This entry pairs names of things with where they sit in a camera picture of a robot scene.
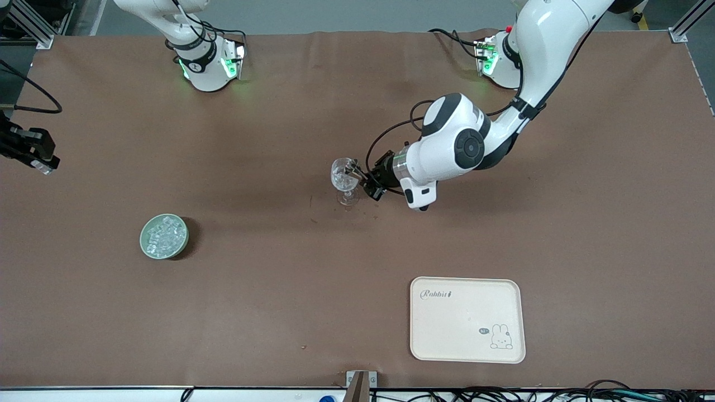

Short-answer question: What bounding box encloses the clear ice cubes pile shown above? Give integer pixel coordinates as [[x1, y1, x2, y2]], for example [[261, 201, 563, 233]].
[[147, 217, 186, 259]]

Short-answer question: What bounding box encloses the brown table cloth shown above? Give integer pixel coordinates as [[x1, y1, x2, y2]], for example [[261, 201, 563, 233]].
[[0, 28, 715, 390]]

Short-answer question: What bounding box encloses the clear wine glass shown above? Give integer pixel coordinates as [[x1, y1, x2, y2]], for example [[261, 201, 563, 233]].
[[331, 157, 361, 207]]

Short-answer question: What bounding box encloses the aluminium frame profile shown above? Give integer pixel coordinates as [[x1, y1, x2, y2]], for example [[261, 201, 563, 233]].
[[0, 0, 76, 50], [670, 0, 715, 44]]

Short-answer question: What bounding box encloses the green lit base connector panel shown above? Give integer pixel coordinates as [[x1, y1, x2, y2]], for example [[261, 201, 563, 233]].
[[475, 36, 498, 76]]

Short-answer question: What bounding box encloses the green round bowl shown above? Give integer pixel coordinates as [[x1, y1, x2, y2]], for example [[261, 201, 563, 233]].
[[139, 214, 190, 261]]

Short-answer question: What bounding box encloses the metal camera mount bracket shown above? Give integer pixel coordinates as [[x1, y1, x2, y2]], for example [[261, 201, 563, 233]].
[[346, 370, 378, 402]]

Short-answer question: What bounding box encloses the cream rabbit print tray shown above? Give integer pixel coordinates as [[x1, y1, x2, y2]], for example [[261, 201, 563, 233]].
[[409, 276, 527, 365]]

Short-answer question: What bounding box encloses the black cable tangle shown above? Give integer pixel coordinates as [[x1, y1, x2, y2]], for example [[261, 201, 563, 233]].
[[369, 380, 715, 402]]

